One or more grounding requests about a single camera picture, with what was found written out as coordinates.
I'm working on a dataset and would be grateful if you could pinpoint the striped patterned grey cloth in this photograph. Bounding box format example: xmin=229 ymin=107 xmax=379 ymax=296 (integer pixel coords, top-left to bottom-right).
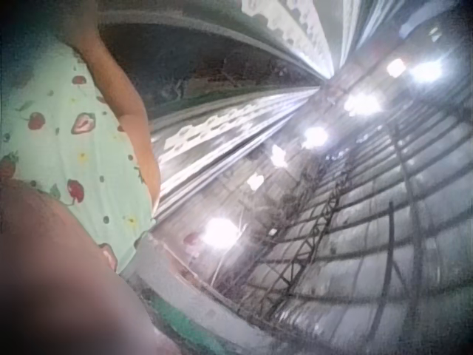
xmin=149 ymin=85 xmax=323 ymax=225
xmin=239 ymin=0 xmax=374 ymax=73

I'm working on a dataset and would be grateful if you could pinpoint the metal window grille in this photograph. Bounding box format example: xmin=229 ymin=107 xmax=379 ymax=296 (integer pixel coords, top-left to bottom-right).
xmin=206 ymin=92 xmax=473 ymax=355

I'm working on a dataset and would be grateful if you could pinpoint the dark wooden furniture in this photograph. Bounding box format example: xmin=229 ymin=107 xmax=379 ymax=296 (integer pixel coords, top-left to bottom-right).
xmin=98 ymin=22 xmax=321 ymax=109

